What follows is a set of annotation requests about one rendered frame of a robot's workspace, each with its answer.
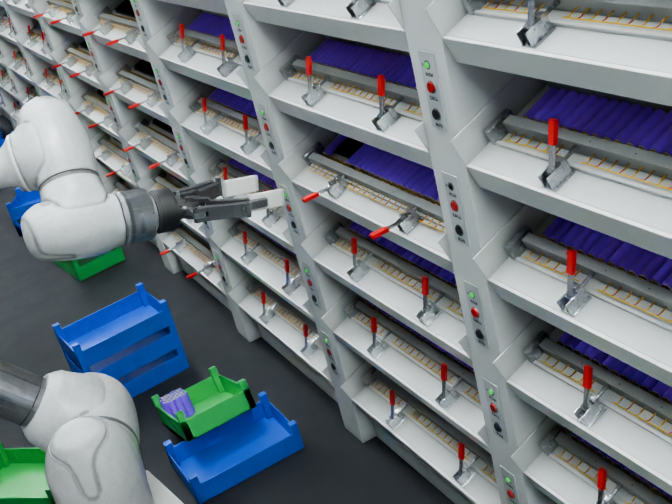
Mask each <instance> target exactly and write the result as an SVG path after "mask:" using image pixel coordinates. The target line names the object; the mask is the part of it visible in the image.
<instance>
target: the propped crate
mask: <svg viewBox="0 0 672 504"><path fill-rule="evenodd" d="M208 370H209V373H210V375H211V377H209V378H207V379H205V380H203V381H201V382H199V383H197V384H195V385H193V386H191V387H189V388H187V389H185V390H184V391H187V393H188V395H189V397H190V400H191V402H192V404H193V407H194V409H195V411H196V412H195V413H194V415H192V416H190V417H188V418H187V419H186V417H185V415H184V412H183V411H182V410H180V411H178V412H176V413H174V414H175V416H176V418H174V417H173V416H172V415H170V414H169V413H167V412H166V411H165V410H163V408H162V406H161V403H160V401H159V399H160V397H159V395H158V394H156V395H154V396H152V397H151V399H152V401H153V403H154V406H155V408H156V410H157V412H158V415H159V417H160V419H161V422H162V423H164V424H165V425H166V426H168V427H169V428H170V429H171V430H173V431H174V432H175V433H177V434H178V435H179V436H181V437H182V438H183V439H184V440H186V441H187V442H190V441H192V440H194V439H196V438H198V437H200V436H201V435H203V434H205V433H207V432H209V431H211V430H213V429H215V428H217V427H219V426H221V425H223V424H225V423H226V422H228V421H230V420H232V419H234V418H236V417H238V416H240V415H242V414H244V413H246V412H248V411H250V410H251V409H253V408H255V407H257V406H256V403H255V401H254V398H253V396H252V394H251V391H250V389H249V387H248V384H247V382H246V380H245V379H241V380H239V381H237V382H235V381H233V380H231V379H229V378H226V377H224V376H222V375H220V374H219V373H218V371H217V368H216V367H215V366H212V367H210V368H208Z"/></svg>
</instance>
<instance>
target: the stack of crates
mask: <svg viewBox="0 0 672 504"><path fill-rule="evenodd" d="M135 286H136V288H137V291H138V292H135V293H133V294H131V295H129V296H127V297H125V298H123V299H121V300H119V301H117V302H115V303H113V304H111V305H108V306H106V307H104V308H102V309H100V310H98V311H96V312H94V313H92V314H90V315H88V316H86V317H84V318H82V319H80V320H78V321H76V322H74V323H72V324H69V325H67V326H65V327H63V328H61V326H60V324H59V323H58V322H57V323H55V324H53V325H52V327H53V330H54V332H55V334H56V337H57V339H58V342H59V344H60V346H61V348H62V351H63V353H64V356H65V358H66V360H67V363H68V365H69V367H70V370H71V372H76V373H88V372H96V373H102V374H106V375H108V376H111V377H113V378H114V379H116V380H118V381H119V382H120V383H121V384H122V385H123V386H124V387H125V388H126V389H127V390H128V392H129V394H130V395H131V397H132V398H133V397H135V396H137V395H139V394H141V393H143V392H144V391H146V390H148V389H150V388H152V387H154V386H156V385H157V384H159V383H161V382H163V381H165V380H167V379H169V378H170V377H172V376H174V375H176V374H178V373H180V372H182V371H183V370H185V369H187V368H189V367H190V365H189V363H188V360H187V357H186V354H185V352H184V349H183V346H182V343H181V340H180V337H179V335H178V332H177V329H176V326H175V324H174V321H173V318H172V315H171V312H170V310H169V307H168V304H167V301H166V300H164V299H162V300H160V301H159V300H158V299H156V298H155V297H153V296H152V295H151V294H149V293H148V292H147V291H145V288H144V285H143V283H141V282H140V283H138V284H136V285H135Z"/></svg>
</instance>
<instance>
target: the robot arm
mask: <svg viewBox="0 0 672 504"><path fill-rule="evenodd" d="M6 187H19V188H22V189H24V190H26V191H28V192H32V191H38V192H39V194H40V198H41V203H37V204H35V205H33V206H32V207H31V208H30V209H28V210H27V211H26V212H25V213H24V215H23V216H22V217H21V222H20V223H21V230H22V234H23V238H24V241H25V244H26V246H27V248H28V250H29V252H30V253H31V254H32V255H33V256H34V257H35V258H36V259H38V260H41V261H66V260H76V259H83V258H88V257H93V256H97V255H101V254H104V253H107V252H109V251H111V250H113V249H115V248H117V247H120V246H123V245H130V244H132V243H137V242H143V241H146V240H152V239H154V238H155V236H156V234H157V233H158V234H160V233H165V232H170V231H174V230H176V229H177V228H178V227H179V222H180V220H181V219H182V218H183V219H194V223H201V222H206V221H213V220H222V219H232V218H241V217H247V218H249V217H251V216H252V213H251V212H254V211H259V210H264V209H268V208H273V207H278V206H283V205H285V203H284V189H282V188H281V189H275V190H270V191H265V192H260V193H255V194H250V195H246V198H233V199H215V198H217V197H219V196H221V195H222V194H223V197H229V196H234V195H239V194H244V193H250V192H255V191H258V190H259V187H258V176H257V175H251V176H246V177H241V178H235V179H230V180H225V181H222V182H221V178H220V177H217V178H215V182H214V180H208V181H205V182H201V183H198V184H195V185H191V186H188V187H185V188H181V189H177V190H170V189H169V188H161V189H156V190H151V191H149V192H148V191H147V190H146V189H144V188H139V189H133V190H128V191H122V192H115V193H110V194H108V193H107V191H106V189H105V187H104V186H103V184H102V182H101V180H100V177H99V174H98V170H97V164H96V158H95V154H94V151H93V148H92V145H91V142H90V140H89V137H88V135H87V132H86V130H85V128H84V127H83V125H82V124H81V122H80V120H79V119H78V117H77V115H76V114H75V112H74V111H73V110H72V108H71V107H70V106H69V105H68V104H67V103H65V102H64V101H62V100H60V99H58V98H56V97H51V96H41V97H36V98H34V99H31V100H30V101H29V102H27V103H26V104H25V105H24V106H23V107H22V109H21V110H20V113H19V115H18V117H17V127H16V129H15V130H14V131H13V132H12V133H11V134H9V135H7V136H6V139H5V142H4V144H3V145H2V147H1V148H0V189H2V188H6ZM205 203H206V206H205ZM243 208H244V209H243ZM0 418H2V419H5V420H8V421H10V422H13V423H16V424H18V425H21V428H22V431H23V433H24V435H25V437H26V438H27V440H28V442H30V443H31V444H33V445H35V446H36V447H38V448H40V449H41V450H43V451H44V452H45V453H46V456H45V475H46V479H47V482H48V485H49V488H50V491H51V494H52V496H53V499H54V501H55V503H56V504H155V503H154V500H153V497H152V493H151V490H150V487H149V484H148V481H147V475H146V471H145V468H144V464H143V461H142V457H141V453H140V448H139V443H140V431H139V422H138V416H137V411H136V408H135V404H134V401H133V399H132V397H131V395H130V394H129V392H128V390H127V389H126V388H125V387H124V386H123V385H122V384H121V383H120V382H119V381H118V380H116V379H114V378H113V377H111V376H108V375H106V374H102V373H96V372H88V373H76V372H69V371H64V370H59V371H55V372H52V373H49V374H46V375H45V376H44V377H42V376H39V375H37V374H34V373H32V372H29V371H27V370H24V369H22V368H19V367H17V366H14V365H12V364H9V363H7V362H4V361H2V360H0Z"/></svg>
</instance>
